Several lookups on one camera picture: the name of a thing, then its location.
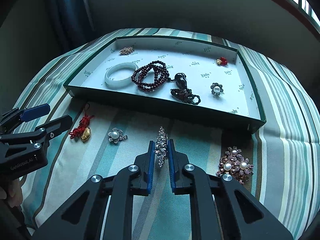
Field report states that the pearl flower brooch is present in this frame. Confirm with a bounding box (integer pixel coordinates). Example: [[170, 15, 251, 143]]
[[108, 128, 128, 143]]

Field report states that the large pearl cluster brooch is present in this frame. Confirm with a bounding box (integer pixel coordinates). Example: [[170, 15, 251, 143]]
[[216, 146, 254, 184]]

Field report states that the green shallow cardboard box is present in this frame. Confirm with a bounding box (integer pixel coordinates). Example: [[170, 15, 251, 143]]
[[63, 35, 266, 134]]

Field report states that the person's left hand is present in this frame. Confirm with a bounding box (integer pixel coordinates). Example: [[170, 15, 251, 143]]
[[0, 180, 23, 207]]

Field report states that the pearl flower ring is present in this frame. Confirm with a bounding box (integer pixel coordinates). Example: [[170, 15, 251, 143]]
[[210, 82, 223, 96]]

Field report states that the dark blue curtain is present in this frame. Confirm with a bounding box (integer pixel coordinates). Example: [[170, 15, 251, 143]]
[[45, 0, 95, 53]]

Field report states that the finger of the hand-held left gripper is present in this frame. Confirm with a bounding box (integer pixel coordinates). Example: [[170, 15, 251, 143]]
[[0, 115, 73, 153], [0, 103, 51, 130]]

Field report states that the dark red bead bracelet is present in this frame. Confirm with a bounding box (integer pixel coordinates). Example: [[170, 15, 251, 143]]
[[130, 60, 170, 93]]

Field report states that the long crystal brooch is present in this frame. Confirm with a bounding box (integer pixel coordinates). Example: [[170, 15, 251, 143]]
[[154, 126, 168, 167]]

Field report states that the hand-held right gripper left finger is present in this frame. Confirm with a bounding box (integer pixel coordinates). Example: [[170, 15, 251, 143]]
[[31, 140, 156, 240]]

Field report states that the black pendant tassel necklace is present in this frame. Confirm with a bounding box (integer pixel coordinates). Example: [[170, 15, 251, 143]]
[[169, 72, 201, 105]]

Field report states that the white jade bangle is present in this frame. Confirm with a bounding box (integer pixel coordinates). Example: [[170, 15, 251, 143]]
[[104, 62, 139, 88]]

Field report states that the red knotted cord gold charm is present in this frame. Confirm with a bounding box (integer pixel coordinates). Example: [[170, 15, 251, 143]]
[[69, 104, 95, 142]]

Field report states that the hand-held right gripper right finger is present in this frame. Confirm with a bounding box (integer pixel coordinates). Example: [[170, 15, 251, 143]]
[[167, 139, 294, 240]]

